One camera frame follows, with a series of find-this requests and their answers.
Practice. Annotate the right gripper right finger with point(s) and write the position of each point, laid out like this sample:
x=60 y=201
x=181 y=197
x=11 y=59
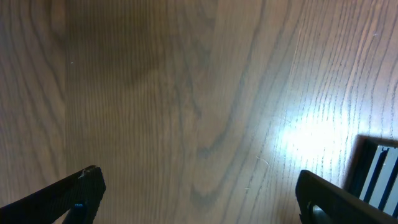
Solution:
x=322 y=202

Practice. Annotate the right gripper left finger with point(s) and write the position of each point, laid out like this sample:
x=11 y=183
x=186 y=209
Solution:
x=78 y=196

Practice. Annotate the black and white slatted fixture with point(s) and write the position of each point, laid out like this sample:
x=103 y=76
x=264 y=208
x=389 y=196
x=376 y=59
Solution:
x=372 y=173

